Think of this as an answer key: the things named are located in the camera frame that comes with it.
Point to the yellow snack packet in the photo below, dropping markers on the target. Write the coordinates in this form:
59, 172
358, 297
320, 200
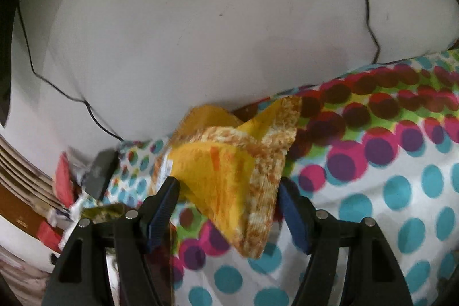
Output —
222, 177

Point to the large red bag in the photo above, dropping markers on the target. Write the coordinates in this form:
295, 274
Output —
64, 177

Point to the gold metal tin box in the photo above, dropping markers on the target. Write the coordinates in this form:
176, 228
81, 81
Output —
107, 211

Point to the polka dot cloth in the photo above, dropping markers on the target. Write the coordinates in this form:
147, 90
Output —
358, 202

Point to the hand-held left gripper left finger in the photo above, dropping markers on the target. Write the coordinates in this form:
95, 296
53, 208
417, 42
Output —
163, 216

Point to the black router box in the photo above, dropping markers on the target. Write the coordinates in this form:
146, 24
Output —
98, 173

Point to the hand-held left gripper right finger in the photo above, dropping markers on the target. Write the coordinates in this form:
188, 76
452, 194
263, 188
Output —
292, 216

